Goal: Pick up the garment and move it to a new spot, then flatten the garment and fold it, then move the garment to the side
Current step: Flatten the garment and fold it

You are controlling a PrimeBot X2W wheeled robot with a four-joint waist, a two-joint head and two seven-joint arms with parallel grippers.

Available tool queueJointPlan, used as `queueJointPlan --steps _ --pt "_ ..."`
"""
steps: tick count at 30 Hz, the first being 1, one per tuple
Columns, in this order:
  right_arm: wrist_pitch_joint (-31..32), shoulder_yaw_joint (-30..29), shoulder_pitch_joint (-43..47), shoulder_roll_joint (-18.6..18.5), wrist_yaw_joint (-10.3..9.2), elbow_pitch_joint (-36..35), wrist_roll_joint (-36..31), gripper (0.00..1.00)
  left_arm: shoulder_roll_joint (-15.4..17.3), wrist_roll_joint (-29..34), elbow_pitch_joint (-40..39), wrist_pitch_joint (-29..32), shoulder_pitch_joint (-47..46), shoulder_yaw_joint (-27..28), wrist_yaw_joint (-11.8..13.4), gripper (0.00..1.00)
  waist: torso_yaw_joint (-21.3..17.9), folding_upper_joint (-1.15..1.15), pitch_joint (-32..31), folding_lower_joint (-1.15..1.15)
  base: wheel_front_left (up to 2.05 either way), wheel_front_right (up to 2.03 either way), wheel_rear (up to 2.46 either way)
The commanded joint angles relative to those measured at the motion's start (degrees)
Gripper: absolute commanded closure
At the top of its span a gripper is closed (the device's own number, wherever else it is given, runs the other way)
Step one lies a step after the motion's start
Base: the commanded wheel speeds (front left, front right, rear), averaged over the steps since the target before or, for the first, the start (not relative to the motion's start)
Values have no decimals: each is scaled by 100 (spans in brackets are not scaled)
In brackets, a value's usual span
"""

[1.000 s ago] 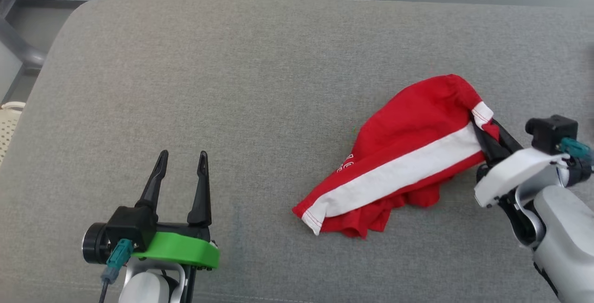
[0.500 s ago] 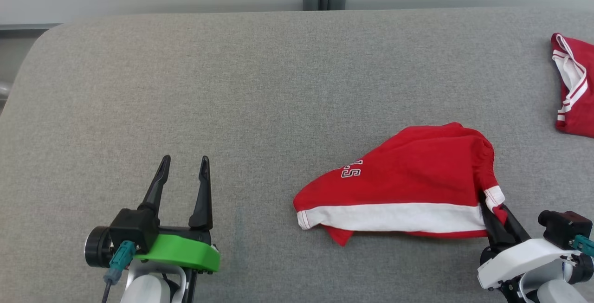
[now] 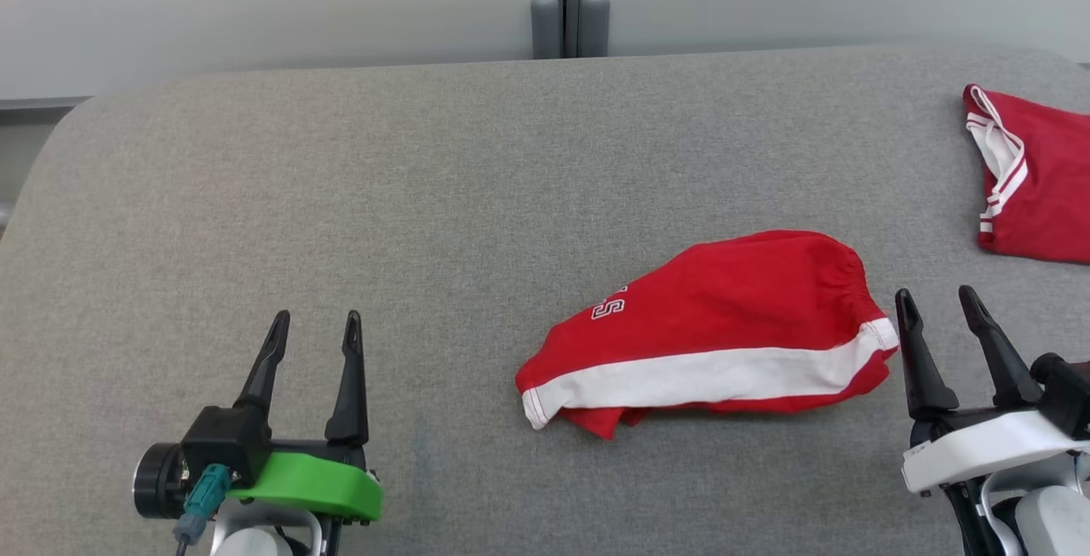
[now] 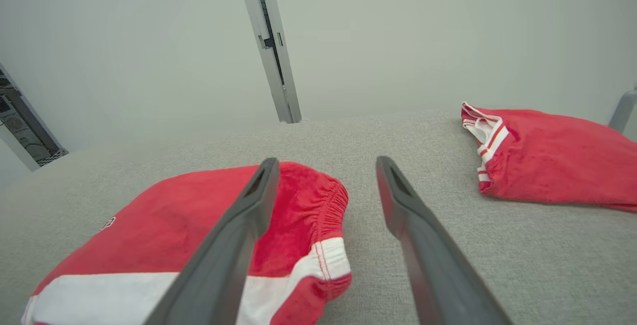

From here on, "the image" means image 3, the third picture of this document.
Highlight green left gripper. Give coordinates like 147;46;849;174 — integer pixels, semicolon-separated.
226;310;384;527

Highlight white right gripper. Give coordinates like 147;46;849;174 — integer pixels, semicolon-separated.
894;284;1090;497

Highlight red jersey with striped trim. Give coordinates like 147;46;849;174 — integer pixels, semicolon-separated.
962;83;1090;266

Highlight red shorts with white stripe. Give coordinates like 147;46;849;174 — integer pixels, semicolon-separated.
515;230;900;440

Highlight left teal-plug camera cable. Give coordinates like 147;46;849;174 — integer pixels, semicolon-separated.
173;464;233;556

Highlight grey partition post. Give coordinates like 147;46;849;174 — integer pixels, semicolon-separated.
530;0;611;60

